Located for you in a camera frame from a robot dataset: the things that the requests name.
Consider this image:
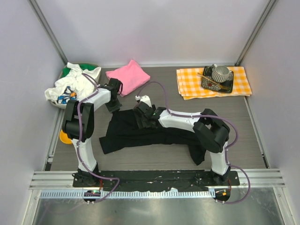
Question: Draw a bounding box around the black t shirt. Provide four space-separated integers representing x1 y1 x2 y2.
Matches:
99 110 206 165

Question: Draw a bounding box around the white printed t shirt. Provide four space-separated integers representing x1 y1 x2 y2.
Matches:
44 62 102 106

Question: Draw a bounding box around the grey laundry basket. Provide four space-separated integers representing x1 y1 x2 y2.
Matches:
48 62 101 111

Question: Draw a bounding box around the orange checkered cloth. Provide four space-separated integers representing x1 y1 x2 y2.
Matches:
176 67 252 100

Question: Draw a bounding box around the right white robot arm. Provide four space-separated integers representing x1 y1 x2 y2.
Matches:
133 102 231 184

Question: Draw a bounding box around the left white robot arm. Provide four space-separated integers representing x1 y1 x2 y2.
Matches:
62 78 123 188

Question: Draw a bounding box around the pink folded towel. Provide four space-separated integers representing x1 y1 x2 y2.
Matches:
106 60 150 97

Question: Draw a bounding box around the green t shirt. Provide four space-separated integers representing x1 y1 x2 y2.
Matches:
60 63 98 78

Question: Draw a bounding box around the orange plastic bowl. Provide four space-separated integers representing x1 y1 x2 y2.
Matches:
59 130 72 144

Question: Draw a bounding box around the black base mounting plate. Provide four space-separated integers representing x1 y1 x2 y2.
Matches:
72 170 240 192

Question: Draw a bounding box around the black floral square plate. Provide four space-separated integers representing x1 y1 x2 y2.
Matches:
200 64 234 93

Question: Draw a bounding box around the gold chopstick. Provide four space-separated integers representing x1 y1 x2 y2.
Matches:
197 73 229 90

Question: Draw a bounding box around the grey striped ceramic cup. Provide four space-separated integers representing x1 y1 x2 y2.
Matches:
211 64 232 83

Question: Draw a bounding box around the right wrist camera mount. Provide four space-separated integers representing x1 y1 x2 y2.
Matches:
135 95 152 107

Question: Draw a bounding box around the white slotted cable duct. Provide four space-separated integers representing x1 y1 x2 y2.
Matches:
40 188 215 199

